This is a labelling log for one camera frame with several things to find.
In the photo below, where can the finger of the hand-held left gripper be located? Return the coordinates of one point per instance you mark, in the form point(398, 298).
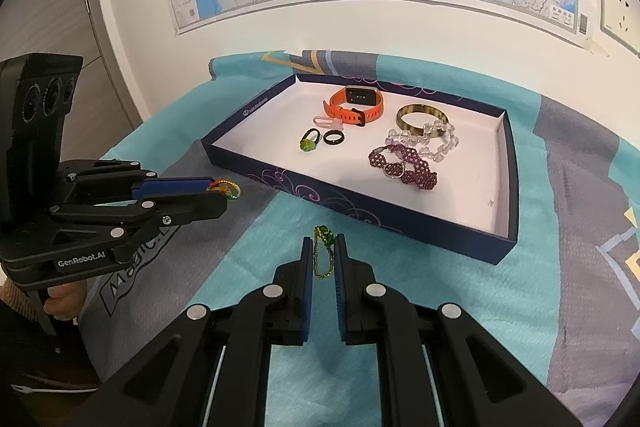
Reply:
point(170, 187)
point(195, 207)

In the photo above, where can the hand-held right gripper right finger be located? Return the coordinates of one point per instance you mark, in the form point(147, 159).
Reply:
point(341, 297)

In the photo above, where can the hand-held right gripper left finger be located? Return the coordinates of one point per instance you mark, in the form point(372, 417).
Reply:
point(307, 297)

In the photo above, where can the dark blue shallow box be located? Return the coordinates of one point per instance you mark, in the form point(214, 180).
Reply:
point(260, 142)

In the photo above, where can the person's left hand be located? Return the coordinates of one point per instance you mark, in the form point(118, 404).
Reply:
point(65, 302)

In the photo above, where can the grey cabinet door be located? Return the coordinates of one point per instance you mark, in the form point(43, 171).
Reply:
point(107, 72)

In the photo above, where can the orange smart watch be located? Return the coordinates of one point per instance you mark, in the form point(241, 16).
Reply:
point(332, 107)

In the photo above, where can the tortoiseshell bangle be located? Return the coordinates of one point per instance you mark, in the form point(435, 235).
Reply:
point(402, 123)

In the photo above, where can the teal and grey printed blanket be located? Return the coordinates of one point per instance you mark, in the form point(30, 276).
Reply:
point(550, 307)

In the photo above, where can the white wall socket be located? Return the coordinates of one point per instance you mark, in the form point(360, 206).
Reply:
point(620, 12)

